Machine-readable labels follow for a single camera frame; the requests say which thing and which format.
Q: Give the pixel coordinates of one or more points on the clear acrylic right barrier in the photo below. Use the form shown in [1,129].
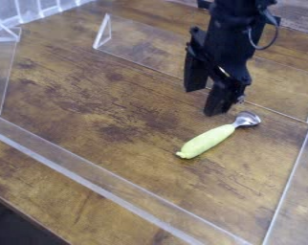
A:
[288,228]

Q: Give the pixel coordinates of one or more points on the green handled metal spoon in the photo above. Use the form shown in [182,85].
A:
[213,136]

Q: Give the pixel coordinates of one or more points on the clear acrylic back barrier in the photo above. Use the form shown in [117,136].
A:
[278,88]

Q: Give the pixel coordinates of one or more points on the clear acrylic left barrier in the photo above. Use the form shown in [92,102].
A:
[0,70]

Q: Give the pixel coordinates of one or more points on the white wire mesh panel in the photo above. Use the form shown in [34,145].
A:
[22,11]

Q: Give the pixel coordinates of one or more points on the clear acrylic front barrier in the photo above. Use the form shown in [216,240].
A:
[153,208]

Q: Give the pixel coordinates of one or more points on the black bar on table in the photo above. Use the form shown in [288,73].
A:
[205,4]

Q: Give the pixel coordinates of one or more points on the clear acrylic barrier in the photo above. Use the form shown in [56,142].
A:
[288,228]
[153,208]
[278,88]
[0,70]

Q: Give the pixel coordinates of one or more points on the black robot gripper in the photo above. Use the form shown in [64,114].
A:
[218,51]

